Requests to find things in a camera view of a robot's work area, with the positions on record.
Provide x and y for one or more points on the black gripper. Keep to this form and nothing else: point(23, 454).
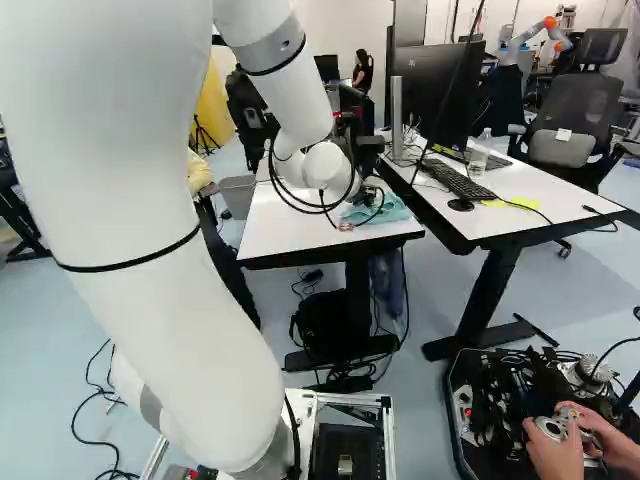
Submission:
point(370, 194)

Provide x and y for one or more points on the green towel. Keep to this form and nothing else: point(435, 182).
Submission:
point(395, 212)

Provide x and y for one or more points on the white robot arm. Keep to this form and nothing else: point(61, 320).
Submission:
point(125, 150)

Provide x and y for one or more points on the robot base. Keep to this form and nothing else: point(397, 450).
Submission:
point(345, 440)

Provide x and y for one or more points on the small clear bottle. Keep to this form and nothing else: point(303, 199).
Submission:
point(345, 228)

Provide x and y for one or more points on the white table with black legs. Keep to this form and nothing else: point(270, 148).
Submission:
point(300, 225)

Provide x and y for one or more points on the silver monitor stand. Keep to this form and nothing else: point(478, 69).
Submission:
point(397, 115)

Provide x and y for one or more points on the black keyboard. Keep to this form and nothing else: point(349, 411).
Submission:
point(457, 181)

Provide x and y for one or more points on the clear water bottle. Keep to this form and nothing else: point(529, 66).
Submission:
point(479, 157)

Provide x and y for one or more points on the yellow sticky note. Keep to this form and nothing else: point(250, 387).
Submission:
point(526, 202)
point(492, 202)

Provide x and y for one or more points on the black backpack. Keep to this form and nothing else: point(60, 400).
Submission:
point(325, 325)

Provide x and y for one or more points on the long white table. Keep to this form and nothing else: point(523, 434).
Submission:
point(550, 200)

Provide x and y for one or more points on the grey office chair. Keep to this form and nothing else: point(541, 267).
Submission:
point(575, 110)

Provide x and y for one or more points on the grey gamepad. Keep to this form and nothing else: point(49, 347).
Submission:
point(555, 427)

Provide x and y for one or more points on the person's hand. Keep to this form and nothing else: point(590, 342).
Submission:
point(615, 440)
point(550, 450)

